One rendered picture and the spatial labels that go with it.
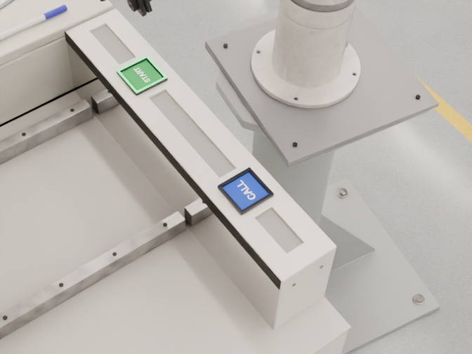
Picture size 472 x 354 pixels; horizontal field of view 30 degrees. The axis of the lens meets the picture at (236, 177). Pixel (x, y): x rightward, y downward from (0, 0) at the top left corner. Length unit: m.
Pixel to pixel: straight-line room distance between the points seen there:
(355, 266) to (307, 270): 1.11
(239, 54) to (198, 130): 0.30
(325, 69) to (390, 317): 0.91
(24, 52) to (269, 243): 0.51
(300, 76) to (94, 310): 0.52
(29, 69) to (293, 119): 0.43
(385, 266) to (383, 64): 0.83
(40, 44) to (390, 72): 0.60
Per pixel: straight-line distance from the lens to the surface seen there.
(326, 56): 1.45
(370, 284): 2.26
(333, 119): 1.47
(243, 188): 1.21
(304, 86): 1.49
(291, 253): 1.16
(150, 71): 1.35
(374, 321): 2.21
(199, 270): 1.31
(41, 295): 1.27
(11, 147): 1.43
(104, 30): 1.43
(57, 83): 1.49
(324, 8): 1.37
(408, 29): 2.87
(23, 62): 1.43
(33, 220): 1.37
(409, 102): 1.53
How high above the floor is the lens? 1.95
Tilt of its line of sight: 54 degrees down
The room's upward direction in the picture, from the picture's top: 4 degrees clockwise
